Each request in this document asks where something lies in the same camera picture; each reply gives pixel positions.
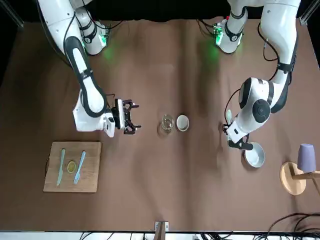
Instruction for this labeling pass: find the wooden cutting board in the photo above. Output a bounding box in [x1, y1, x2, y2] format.
[42, 141, 103, 194]

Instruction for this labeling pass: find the transparent glass spice bottle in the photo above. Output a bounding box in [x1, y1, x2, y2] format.
[159, 114, 175, 135]

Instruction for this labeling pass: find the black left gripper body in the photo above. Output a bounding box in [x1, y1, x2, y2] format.
[227, 138, 254, 152]

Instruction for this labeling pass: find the black cable with silver connector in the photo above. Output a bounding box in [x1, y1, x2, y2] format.
[257, 22, 282, 62]

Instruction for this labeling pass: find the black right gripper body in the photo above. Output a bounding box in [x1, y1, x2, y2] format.
[121, 99, 132, 131]

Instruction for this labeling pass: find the purple plastic cup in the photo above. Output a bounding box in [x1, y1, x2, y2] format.
[296, 143, 316, 174]

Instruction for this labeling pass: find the light green plastic spoon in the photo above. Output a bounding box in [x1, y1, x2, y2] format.
[224, 109, 233, 141]

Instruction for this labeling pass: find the aluminium frame profile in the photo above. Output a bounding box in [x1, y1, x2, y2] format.
[299, 3, 320, 26]

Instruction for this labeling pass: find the round bottle lid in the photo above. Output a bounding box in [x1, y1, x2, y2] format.
[175, 114, 190, 132]

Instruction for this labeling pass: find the wooden cup stand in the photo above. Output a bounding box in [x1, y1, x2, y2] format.
[279, 161, 320, 196]

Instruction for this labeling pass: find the grey round bowl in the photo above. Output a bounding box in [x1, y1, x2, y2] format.
[243, 141, 265, 168]

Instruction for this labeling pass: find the light blue plastic fork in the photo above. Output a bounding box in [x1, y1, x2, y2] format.
[73, 150, 87, 185]

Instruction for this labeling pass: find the aluminium profile post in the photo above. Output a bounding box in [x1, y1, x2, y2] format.
[154, 220, 170, 240]

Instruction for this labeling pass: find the light green plastic knife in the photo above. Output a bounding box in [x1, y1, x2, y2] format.
[56, 148, 66, 187]

